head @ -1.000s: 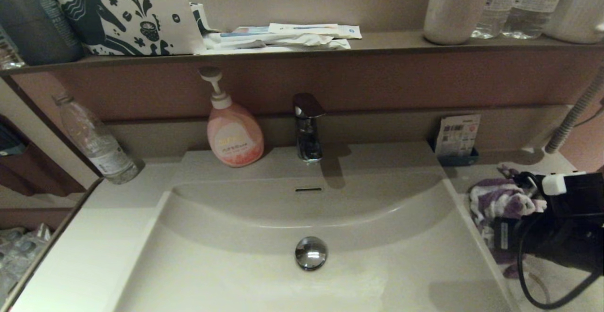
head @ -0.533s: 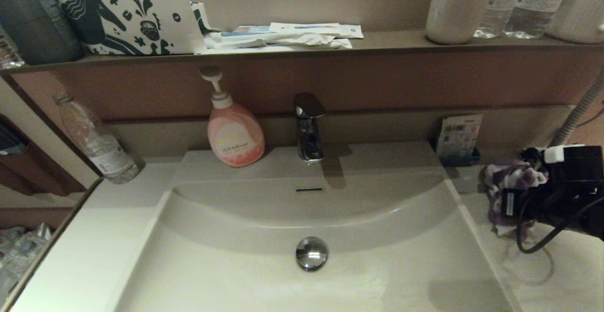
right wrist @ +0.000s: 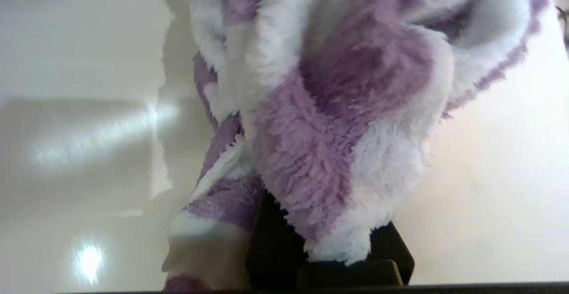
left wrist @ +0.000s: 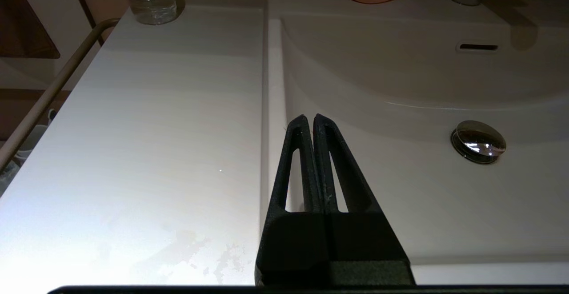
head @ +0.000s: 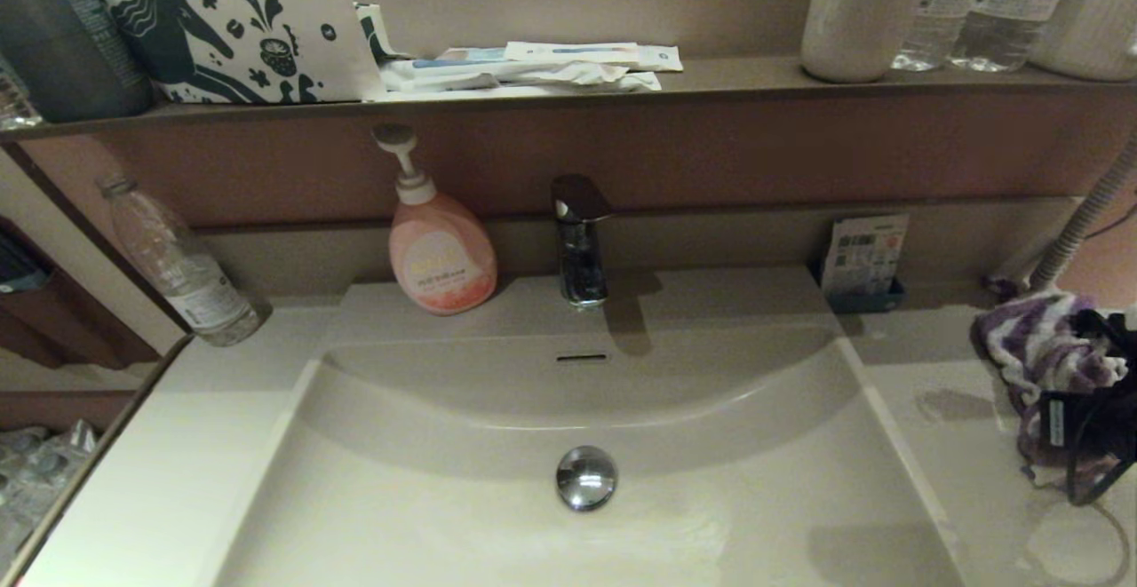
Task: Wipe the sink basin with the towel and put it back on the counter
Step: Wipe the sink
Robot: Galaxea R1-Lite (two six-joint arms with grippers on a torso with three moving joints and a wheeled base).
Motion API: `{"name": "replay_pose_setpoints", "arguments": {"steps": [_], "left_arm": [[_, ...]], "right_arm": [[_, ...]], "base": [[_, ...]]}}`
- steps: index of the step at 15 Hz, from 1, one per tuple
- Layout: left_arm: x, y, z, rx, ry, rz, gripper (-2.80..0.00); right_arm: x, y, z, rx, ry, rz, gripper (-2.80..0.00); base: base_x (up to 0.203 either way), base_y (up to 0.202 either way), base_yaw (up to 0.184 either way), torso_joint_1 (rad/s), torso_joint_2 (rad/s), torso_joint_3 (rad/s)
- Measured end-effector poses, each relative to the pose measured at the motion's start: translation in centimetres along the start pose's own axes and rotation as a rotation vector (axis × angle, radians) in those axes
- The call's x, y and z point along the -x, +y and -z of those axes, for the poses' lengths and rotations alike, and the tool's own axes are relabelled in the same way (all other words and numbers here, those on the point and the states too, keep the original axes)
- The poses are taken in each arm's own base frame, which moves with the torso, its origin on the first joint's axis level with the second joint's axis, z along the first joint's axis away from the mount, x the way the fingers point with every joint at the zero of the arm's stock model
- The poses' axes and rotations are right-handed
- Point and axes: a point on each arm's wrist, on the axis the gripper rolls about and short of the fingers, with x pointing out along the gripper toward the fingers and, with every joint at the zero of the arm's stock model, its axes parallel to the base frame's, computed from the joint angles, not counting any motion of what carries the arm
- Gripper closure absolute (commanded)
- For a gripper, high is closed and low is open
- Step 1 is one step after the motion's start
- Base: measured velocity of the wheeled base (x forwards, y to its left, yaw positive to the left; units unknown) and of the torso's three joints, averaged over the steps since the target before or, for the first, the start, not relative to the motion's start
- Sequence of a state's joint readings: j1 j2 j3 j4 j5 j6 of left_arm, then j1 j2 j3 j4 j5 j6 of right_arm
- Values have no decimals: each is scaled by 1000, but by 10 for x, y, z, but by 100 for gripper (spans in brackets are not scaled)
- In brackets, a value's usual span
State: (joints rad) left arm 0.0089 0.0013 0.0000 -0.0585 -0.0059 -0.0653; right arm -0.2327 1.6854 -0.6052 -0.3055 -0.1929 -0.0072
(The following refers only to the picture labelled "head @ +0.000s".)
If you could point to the white card with QR code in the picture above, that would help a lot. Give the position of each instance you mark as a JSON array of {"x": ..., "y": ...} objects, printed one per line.
[{"x": 863, "y": 252}]

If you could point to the clear plastic water bottle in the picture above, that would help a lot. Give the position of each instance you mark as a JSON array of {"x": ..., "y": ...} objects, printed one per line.
[
  {"x": 933, "y": 20},
  {"x": 191, "y": 287},
  {"x": 1008, "y": 20}
]

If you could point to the dark grey canister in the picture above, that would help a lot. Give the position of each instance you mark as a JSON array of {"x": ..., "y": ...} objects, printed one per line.
[{"x": 53, "y": 36}]

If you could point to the pink soap pump bottle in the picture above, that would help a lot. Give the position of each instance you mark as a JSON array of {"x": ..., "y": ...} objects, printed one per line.
[{"x": 441, "y": 257}]

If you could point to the dark blue small tray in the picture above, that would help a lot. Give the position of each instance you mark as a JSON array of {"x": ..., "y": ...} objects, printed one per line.
[{"x": 863, "y": 301}]

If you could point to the teal printed sachet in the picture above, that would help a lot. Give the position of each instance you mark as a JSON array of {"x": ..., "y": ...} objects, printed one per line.
[{"x": 457, "y": 59}]

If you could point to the white ribbed kettle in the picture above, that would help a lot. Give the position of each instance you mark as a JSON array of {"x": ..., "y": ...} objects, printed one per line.
[{"x": 1093, "y": 11}]

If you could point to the crumpled white plastic wrapper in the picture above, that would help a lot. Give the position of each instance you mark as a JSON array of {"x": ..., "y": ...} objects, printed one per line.
[{"x": 524, "y": 77}]

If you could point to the white cylindrical cup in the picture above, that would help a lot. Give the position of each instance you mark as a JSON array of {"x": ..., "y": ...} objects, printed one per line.
[{"x": 862, "y": 11}]

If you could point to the clear crumpled plastic bag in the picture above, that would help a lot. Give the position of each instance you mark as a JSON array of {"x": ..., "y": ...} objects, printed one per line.
[{"x": 35, "y": 487}]

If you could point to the dark grey ribbed object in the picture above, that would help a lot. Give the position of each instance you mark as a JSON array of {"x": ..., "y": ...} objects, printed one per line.
[{"x": 13, "y": 269}]

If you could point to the clear jar with sachets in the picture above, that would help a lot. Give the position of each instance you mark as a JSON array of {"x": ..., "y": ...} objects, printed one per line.
[{"x": 13, "y": 100}]

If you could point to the chrome lever faucet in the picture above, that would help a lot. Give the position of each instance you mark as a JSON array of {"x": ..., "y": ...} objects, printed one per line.
[{"x": 579, "y": 248}]

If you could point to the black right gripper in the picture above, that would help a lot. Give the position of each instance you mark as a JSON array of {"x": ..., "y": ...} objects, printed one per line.
[{"x": 1088, "y": 423}]

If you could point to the white ceramic sink basin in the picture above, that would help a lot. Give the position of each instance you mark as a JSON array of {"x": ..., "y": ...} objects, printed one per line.
[{"x": 755, "y": 463}]

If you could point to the chrome drain stopper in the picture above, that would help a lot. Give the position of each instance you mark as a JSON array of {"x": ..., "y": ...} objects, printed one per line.
[{"x": 585, "y": 478}]

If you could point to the white toothbrush packet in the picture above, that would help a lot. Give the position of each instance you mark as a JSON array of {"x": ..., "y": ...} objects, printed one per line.
[{"x": 595, "y": 54}]

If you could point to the brown wall shelf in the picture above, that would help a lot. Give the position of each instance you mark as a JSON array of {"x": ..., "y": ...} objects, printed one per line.
[{"x": 755, "y": 86}]

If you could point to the white box with horse print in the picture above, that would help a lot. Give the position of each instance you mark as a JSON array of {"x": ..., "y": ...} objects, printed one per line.
[{"x": 240, "y": 26}]

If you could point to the purple white striped towel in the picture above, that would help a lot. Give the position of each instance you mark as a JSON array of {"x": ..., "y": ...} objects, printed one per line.
[{"x": 1039, "y": 347}]

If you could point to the blue white folded packet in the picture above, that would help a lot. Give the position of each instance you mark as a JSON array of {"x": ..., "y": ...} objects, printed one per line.
[{"x": 373, "y": 35}]

